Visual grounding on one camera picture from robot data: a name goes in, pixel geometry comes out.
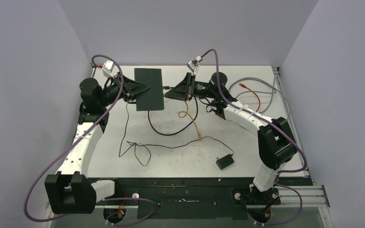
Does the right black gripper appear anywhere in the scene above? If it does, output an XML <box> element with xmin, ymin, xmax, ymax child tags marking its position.
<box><xmin>165</xmin><ymin>73</ymin><xmax>217</xmax><ymax>102</ymax></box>

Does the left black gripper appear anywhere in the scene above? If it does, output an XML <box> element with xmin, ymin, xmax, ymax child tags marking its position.
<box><xmin>97</xmin><ymin>72</ymin><xmax>150</xmax><ymax>108</ymax></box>

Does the black ethernet cable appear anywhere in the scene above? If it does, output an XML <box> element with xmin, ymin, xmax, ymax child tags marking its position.
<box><xmin>148</xmin><ymin>85</ymin><xmax>215</xmax><ymax>136</ymax></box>

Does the black network switch box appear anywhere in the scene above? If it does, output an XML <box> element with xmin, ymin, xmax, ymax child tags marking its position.
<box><xmin>134</xmin><ymin>68</ymin><xmax>164</xmax><ymax>112</ymax></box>

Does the red ethernet cable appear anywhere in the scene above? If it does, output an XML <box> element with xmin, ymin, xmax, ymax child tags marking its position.
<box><xmin>238</xmin><ymin>82</ymin><xmax>261</xmax><ymax>113</ymax></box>

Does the grey ethernet cable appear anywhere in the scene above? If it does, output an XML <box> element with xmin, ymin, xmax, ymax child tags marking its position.
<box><xmin>228</xmin><ymin>76</ymin><xmax>293</xmax><ymax>126</ymax></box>

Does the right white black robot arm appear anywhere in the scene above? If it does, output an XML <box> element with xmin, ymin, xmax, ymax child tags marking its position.
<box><xmin>165</xmin><ymin>72</ymin><xmax>297</xmax><ymax>203</ymax></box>

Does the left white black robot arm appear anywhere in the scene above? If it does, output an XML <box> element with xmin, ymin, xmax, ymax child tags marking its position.
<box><xmin>44</xmin><ymin>73</ymin><xmax>150</xmax><ymax>215</ymax></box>

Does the black power adapter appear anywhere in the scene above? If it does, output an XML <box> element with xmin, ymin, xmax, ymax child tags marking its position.
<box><xmin>216</xmin><ymin>154</ymin><xmax>234</xmax><ymax>171</ymax></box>

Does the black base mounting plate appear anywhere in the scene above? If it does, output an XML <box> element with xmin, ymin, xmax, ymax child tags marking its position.
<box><xmin>96</xmin><ymin>178</ymin><xmax>311</xmax><ymax>220</ymax></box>

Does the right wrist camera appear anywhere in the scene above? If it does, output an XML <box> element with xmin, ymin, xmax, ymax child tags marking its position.
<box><xmin>187</xmin><ymin>56</ymin><xmax>202</xmax><ymax>75</ymax></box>

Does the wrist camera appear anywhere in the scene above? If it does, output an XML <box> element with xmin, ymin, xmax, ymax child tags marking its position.
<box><xmin>187</xmin><ymin>56</ymin><xmax>202</xmax><ymax>75</ymax></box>
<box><xmin>101</xmin><ymin>60</ymin><xmax>114</xmax><ymax>78</ymax></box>

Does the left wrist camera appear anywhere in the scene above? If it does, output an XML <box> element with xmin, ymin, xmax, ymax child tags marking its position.
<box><xmin>101</xmin><ymin>60</ymin><xmax>114</xmax><ymax>78</ymax></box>

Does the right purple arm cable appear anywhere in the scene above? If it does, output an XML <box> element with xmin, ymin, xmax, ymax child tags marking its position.
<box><xmin>196</xmin><ymin>48</ymin><xmax>308</xmax><ymax>227</ymax></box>

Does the aluminium front rail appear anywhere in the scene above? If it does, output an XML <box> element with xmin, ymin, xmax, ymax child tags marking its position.
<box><xmin>46</xmin><ymin>185</ymin><xmax>330</xmax><ymax>209</ymax></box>

